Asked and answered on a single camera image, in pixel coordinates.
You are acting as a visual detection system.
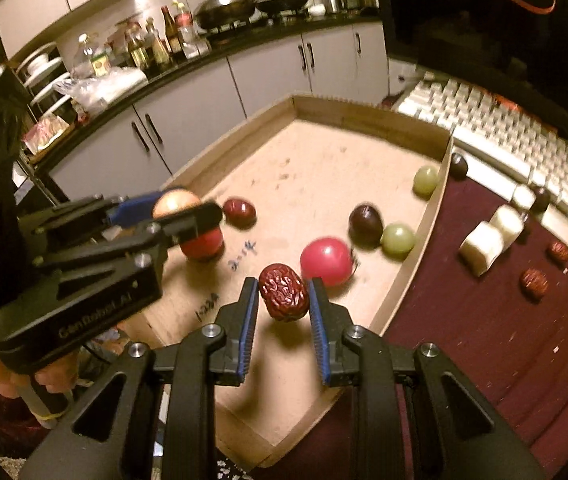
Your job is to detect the grey kitchen base cabinets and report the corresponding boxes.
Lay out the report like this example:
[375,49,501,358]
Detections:
[46,20,390,191]

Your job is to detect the small red tomato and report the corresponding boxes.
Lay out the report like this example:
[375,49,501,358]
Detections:
[180,227,225,261]

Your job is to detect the person's left hand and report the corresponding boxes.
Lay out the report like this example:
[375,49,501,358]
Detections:
[33,347,85,397]

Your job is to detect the small dark grape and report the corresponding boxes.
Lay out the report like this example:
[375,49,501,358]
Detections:
[449,152,469,181]

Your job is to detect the row of condiment bottles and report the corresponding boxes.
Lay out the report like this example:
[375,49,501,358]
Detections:
[71,0,212,73]

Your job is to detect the black frying pan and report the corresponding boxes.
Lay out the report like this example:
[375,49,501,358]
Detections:
[255,0,325,16]

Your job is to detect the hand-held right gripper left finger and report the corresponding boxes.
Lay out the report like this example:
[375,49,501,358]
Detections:
[19,276,260,480]

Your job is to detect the dish rack with plates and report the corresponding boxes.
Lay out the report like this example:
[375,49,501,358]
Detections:
[14,42,72,118]

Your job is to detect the green grape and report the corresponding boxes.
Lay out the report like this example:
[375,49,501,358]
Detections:
[380,223,416,261]
[412,166,440,198]

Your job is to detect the black kitchen countertop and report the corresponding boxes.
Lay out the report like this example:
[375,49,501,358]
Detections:
[29,10,382,161]

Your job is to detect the clear plastic bag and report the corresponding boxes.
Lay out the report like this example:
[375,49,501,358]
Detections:
[54,66,149,113]

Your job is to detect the black computer monitor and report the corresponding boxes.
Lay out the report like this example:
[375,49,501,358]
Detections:
[369,0,568,156]

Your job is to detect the small white peeled chunk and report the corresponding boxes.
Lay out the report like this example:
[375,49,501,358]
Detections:
[511,183,535,211]

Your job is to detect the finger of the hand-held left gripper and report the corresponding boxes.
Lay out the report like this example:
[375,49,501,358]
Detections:
[16,191,165,241]
[34,201,225,281]

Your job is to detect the large dark plum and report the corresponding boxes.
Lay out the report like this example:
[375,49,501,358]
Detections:
[348,204,384,250]

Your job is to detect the small yellowish apple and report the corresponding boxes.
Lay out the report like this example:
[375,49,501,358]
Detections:
[152,187,201,220]

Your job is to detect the white computer keyboard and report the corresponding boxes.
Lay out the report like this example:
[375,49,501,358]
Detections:
[394,77,568,251]

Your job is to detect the red snack packet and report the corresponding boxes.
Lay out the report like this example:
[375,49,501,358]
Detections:
[21,115,77,156]

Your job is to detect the steel wok with lid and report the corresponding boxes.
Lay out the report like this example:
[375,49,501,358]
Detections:
[193,0,263,31]

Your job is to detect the cardboard tray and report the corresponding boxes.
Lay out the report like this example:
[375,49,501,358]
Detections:
[109,94,455,473]

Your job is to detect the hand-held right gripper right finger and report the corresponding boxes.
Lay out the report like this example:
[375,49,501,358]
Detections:
[308,276,547,480]

